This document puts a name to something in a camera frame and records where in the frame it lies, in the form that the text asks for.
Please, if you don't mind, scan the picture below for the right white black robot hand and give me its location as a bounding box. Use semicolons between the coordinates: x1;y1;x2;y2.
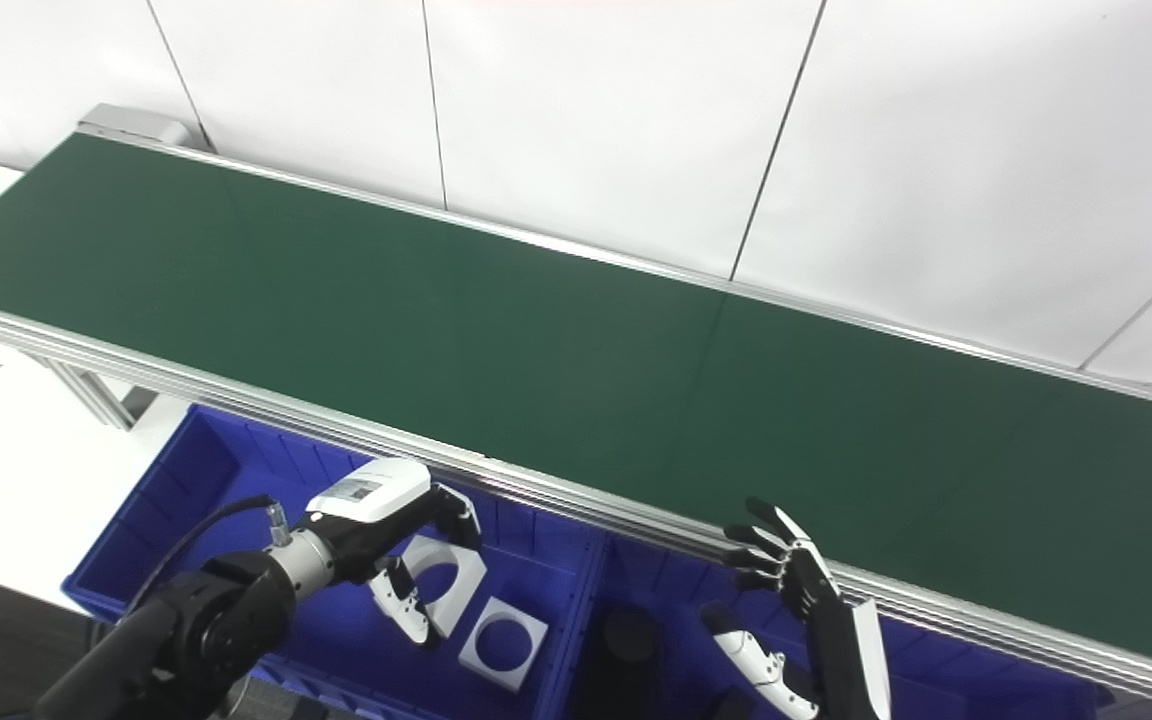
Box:
701;497;893;720

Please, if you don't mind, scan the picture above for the black cylinder part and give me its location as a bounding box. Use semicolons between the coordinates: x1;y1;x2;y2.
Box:
584;605;669;720

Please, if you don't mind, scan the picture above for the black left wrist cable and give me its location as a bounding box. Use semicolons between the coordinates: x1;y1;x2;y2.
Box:
124;495;293;618

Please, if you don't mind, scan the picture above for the blue bin with white parts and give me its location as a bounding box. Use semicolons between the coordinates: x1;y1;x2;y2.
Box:
61;403;609;720

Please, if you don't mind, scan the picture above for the white square part round hole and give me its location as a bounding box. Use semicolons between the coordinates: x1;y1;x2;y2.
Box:
458;596;549;694
391;535;489;641

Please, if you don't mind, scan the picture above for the green conveyor belt aluminium frame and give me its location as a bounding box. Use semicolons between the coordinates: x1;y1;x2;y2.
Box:
0;103;1152;713

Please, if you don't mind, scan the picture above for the white table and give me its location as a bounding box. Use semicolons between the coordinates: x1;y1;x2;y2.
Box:
0;148;193;613

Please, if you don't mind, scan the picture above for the blue bin with black parts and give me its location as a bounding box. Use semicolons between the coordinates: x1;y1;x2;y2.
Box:
561;530;1119;720

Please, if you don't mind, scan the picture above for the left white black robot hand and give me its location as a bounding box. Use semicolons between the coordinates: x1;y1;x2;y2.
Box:
301;458;484;649

